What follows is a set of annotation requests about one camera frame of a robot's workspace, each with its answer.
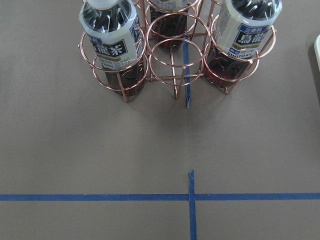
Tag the oolong tea bottle right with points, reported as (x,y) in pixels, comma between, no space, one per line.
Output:
(239,30)

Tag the oolong tea bottle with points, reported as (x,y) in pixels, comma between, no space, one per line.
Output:
(113,28)
(169,26)
(239,30)

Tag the cream bear serving tray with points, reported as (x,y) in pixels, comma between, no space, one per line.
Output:
(317,50)

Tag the oolong tea bottle left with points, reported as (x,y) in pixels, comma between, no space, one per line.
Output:
(113,28)

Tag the copper wire bottle rack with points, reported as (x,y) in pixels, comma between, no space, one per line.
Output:
(177,61)

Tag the oolong tea bottle rear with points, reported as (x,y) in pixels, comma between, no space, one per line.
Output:
(169,26)

